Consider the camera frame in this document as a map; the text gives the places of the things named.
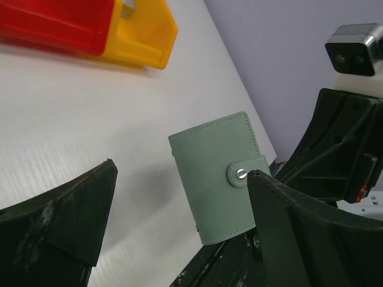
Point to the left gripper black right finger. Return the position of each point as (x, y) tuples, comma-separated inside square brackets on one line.
[(306, 242)]

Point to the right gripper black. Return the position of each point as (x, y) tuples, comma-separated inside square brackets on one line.
[(340, 154)]

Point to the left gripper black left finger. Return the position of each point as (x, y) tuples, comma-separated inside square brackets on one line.
[(55, 238)]

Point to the sage green card holder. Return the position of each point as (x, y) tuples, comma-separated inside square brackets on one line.
[(213, 161)]

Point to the red plastic bin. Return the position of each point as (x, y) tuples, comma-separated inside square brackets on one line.
[(79, 26)]

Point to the yellow plastic bin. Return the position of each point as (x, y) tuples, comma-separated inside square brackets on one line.
[(143, 34)]

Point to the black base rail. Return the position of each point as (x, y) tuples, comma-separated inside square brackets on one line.
[(234, 262)]

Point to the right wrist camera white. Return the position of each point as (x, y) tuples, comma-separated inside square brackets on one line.
[(355, 52)]

